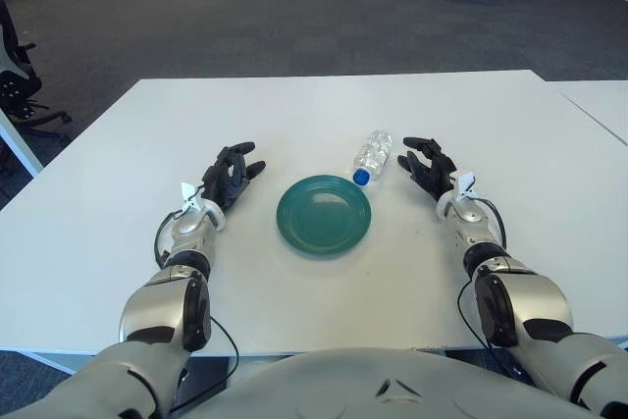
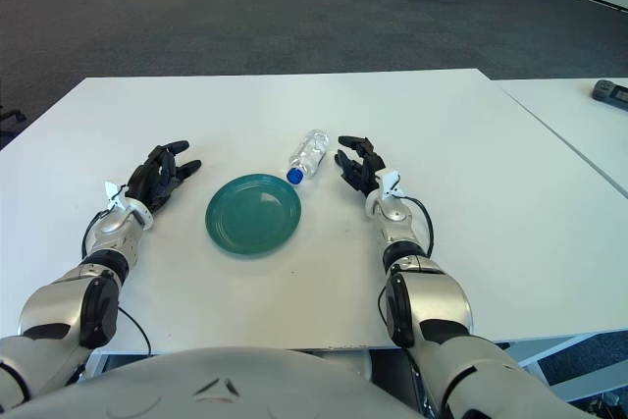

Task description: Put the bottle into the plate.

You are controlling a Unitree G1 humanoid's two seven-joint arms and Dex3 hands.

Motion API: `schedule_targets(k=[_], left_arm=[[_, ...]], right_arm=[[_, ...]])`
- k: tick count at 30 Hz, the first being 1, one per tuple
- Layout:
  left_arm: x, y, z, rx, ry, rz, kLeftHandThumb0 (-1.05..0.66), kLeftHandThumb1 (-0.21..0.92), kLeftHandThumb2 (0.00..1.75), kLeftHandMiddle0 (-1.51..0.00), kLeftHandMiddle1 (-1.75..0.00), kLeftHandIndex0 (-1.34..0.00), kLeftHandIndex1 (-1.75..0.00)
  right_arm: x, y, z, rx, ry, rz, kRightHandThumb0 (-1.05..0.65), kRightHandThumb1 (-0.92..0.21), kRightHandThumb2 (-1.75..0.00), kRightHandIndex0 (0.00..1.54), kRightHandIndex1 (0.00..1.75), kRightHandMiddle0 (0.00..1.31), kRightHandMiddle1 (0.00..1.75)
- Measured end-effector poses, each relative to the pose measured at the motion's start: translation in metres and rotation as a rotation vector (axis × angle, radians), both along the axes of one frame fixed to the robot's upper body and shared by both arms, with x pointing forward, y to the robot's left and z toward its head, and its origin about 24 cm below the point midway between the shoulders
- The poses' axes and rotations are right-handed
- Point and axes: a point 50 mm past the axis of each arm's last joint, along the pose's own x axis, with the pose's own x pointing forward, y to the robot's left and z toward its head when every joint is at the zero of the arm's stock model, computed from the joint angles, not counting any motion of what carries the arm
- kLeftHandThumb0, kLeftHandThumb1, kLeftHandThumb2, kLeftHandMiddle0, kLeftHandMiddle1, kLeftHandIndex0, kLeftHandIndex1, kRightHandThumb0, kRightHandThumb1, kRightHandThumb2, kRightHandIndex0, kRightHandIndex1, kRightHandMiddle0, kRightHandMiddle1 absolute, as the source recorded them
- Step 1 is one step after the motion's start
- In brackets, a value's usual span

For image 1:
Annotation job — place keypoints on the clear plastic water bottle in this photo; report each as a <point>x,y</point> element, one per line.
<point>374,154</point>

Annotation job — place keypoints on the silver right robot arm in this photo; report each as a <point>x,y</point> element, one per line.
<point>535,296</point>

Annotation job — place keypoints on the white desk frame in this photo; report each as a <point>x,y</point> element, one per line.
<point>22,144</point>

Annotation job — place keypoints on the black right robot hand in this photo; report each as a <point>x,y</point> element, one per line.
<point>434,173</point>

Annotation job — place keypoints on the black office chair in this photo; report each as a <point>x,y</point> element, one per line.
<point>15,90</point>

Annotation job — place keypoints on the green round plate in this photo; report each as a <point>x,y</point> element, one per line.
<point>319,218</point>

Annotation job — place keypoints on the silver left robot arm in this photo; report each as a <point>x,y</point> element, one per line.
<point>162,301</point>

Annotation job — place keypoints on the grey robot torso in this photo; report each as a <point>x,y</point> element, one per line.
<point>343,384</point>

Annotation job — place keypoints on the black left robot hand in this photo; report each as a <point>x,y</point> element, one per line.
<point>225,183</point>

